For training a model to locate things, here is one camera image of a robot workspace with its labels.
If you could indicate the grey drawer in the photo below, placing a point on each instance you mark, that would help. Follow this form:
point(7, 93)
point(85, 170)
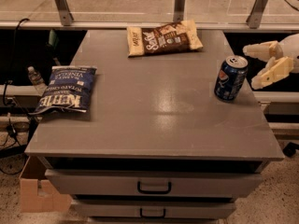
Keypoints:
point(138, 183)
point(143, 209)

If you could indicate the right metal bracket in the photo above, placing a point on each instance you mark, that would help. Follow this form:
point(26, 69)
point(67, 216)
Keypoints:
point(255, 17)

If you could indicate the blue kettle chips bag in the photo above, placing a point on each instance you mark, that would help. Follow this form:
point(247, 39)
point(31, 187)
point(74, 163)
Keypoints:
point(69, 90)

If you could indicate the blue pepsi can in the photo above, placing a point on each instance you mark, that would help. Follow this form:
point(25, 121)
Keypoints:
point(231, 77)

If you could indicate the brown and cream snack bag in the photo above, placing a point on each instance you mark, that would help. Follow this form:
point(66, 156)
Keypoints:
point(173, 37)

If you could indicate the cardboard box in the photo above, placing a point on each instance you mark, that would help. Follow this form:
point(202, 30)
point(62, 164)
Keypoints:
point(38, 195)

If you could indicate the middle metal bracket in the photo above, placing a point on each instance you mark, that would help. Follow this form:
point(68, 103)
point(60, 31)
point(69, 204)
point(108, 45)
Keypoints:
point(179, 7)

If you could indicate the grey drawer cabinet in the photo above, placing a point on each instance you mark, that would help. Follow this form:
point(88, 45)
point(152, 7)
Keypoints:
point(156, 114)

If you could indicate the lower grey drawer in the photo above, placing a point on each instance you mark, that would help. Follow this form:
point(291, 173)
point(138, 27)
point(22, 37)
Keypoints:
point(143, 209)

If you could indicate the clear plastic bottle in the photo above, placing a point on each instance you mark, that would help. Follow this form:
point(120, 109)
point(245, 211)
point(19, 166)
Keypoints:
point(37, 80)

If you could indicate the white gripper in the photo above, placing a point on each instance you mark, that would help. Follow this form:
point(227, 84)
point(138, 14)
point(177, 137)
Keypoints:
point(290, 48)

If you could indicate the metal bracket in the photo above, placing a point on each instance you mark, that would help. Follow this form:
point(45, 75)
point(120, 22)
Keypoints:
point(65, 15)
point(255, 17)
point(179, 7)

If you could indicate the upper grey drawer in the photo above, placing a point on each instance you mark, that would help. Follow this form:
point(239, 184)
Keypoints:
point(138, 183)

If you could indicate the left metal bracket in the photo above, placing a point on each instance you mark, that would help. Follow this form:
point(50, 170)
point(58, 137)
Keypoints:
point(65, 15)

